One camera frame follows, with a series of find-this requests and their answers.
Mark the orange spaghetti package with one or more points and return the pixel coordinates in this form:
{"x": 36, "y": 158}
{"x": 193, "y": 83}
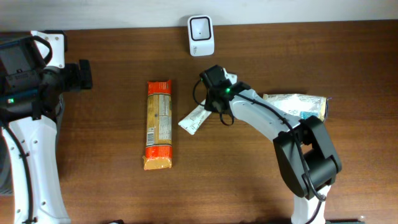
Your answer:
{"x": 158, "y": 151}

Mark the white barcode scanner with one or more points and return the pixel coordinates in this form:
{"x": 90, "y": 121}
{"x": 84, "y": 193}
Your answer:
{"x": 201, "y": 35}

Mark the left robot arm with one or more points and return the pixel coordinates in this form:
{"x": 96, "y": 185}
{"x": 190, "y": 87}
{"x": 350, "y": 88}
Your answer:
{"x": 34, "y": 77}

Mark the yellow white snack bag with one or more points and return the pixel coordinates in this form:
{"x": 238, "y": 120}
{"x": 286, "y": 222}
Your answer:
{"x": 303, "y": 106}

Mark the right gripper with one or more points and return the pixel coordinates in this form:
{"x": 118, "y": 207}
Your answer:
{"x": 212, "y": 104}

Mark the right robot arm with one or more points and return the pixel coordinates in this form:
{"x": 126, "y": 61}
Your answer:
{"x": 307, "y": 159}

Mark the white cream tube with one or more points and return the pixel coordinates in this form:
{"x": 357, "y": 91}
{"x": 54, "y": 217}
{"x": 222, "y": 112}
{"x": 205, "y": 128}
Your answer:
{"x": 195, "y": 119}

